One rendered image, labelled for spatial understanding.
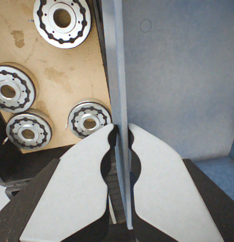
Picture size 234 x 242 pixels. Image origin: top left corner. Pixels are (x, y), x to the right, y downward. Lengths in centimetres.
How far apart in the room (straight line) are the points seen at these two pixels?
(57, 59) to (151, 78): 28
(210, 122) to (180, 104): 5
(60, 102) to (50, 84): 5
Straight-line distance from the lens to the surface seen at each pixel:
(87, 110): 41
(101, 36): 30
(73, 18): 36
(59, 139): 49
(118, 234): 77
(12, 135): 48
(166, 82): 17
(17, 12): 42
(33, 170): 47
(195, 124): 21
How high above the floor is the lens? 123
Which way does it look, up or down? 60 degrees down
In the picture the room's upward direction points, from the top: 167 degrees clockwise
